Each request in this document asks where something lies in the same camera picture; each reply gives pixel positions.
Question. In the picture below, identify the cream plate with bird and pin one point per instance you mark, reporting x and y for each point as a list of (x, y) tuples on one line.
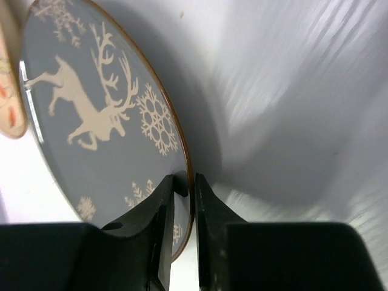
[(13, 117)]

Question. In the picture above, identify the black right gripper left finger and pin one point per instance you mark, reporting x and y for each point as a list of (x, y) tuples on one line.
[(133, 252)]

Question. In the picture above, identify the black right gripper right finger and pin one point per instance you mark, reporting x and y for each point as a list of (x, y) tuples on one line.
[(234, 254)]

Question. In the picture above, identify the grey plate with deer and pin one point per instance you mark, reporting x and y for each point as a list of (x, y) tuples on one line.
[(104, 121)]

